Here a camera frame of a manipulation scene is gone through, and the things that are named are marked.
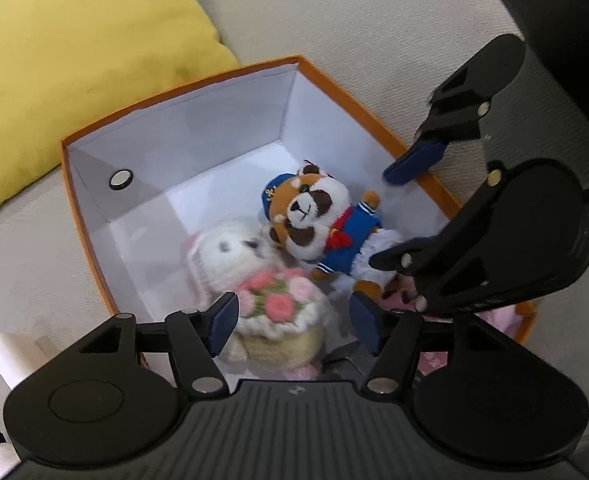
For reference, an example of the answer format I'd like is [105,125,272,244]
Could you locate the white rabbit plush toy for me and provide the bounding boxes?
[184,217,333,378]

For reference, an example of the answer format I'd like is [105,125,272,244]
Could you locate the orange storage box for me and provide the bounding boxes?
[59,55,540,391]

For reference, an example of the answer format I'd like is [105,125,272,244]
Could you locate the yellow pillow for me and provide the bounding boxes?
[0,0,240,233]

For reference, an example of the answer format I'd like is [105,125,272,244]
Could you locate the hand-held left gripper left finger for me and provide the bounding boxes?
[77,291,240,397]

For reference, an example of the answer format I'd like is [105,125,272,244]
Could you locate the beige fabric sofa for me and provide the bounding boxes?
[0,0,589,480]

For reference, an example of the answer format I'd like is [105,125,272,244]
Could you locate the pink patterned cloth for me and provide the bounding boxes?
[379,287,518,376]

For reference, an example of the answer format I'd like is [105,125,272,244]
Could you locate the red panda sailor plush toy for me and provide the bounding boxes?
[262,160,405,301]

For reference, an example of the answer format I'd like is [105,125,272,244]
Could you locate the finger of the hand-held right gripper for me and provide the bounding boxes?
[383,42,493,186]
[369,235,456,312]

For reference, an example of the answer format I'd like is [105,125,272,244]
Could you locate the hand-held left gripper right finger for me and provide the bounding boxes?
[349,292,518,397]

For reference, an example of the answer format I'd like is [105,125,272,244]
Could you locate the white rolled paper tube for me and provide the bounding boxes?
[0,332,58,391]

